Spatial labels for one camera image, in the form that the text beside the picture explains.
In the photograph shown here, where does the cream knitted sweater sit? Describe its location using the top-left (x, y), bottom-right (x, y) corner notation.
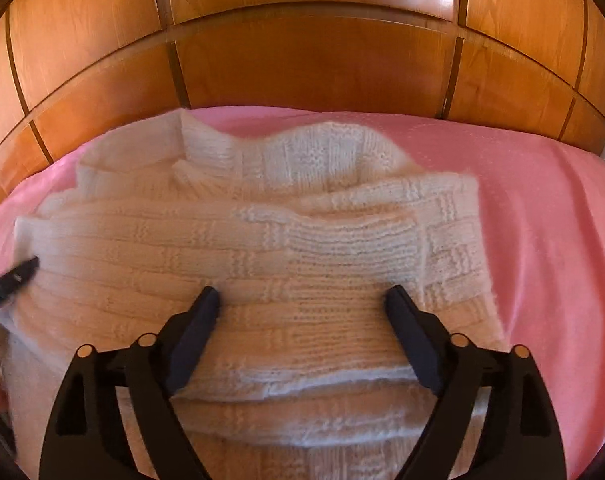
top-left (0, 110), bottom-right (505, 479)

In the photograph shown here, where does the glossy wooden headboard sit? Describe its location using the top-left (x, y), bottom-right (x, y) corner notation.
top-left (0, 0), bottom-right (605, 203)

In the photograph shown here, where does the pink bed cover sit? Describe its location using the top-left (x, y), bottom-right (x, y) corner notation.
top-left (1, 110), bottom-right (605, 479)

